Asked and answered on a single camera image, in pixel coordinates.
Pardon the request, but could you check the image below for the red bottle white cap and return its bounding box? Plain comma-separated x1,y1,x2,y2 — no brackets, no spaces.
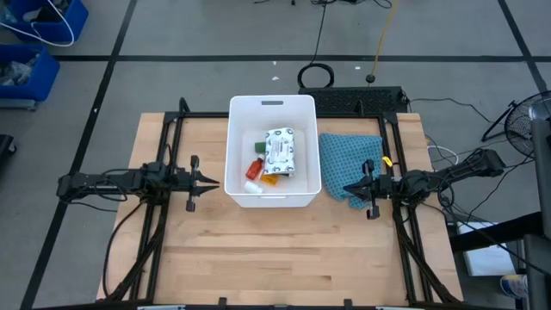
245,153,266,181

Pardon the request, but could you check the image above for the black caster foot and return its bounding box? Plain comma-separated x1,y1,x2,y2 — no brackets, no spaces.
0,134,18,157

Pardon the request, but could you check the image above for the black standing fan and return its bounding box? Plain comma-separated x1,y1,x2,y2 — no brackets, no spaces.
504,90,551,156

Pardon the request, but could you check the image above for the short white cable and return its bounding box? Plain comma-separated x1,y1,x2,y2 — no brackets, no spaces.
427,144,460,167

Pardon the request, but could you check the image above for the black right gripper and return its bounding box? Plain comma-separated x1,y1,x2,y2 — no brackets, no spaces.
343,158,399,220

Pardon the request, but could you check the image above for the black metal table frame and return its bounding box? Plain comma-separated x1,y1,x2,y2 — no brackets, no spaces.
102,96,466,310

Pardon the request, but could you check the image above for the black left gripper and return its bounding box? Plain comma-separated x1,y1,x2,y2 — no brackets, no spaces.
172,154,220,213

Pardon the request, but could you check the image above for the black furniture bar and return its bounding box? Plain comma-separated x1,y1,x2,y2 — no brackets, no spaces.
447,210,543,253

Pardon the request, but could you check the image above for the white perforated plastic basket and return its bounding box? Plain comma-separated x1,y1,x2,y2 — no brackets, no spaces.
223,94,323,209

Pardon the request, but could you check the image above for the black coiled floor cable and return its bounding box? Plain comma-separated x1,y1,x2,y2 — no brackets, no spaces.
296,0,336,90

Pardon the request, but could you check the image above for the blue storage bin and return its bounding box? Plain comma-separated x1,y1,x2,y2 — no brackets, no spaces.
0,45,60,103
7,0,90,44

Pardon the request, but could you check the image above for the yellow floor cable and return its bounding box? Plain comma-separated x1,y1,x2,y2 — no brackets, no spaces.
365,0,399,85

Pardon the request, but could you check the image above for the gray metal column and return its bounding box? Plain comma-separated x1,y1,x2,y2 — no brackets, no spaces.
523,119,551,310

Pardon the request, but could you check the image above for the white box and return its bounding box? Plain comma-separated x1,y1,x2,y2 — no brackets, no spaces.
455,221,517,276

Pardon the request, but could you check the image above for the teal patterned cloth bag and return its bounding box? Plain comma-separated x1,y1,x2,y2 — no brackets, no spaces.
318,132,385,211

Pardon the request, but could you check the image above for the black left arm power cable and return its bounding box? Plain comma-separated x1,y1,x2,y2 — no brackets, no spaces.
102,200,145,298

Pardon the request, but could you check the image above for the white pouch teal print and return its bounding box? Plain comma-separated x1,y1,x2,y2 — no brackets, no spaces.
263,127,297,177

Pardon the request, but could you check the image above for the white blue container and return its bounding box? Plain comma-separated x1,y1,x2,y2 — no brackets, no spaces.
500,274,529,299

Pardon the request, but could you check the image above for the white cable loop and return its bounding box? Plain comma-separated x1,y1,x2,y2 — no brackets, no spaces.
0,0,76,47

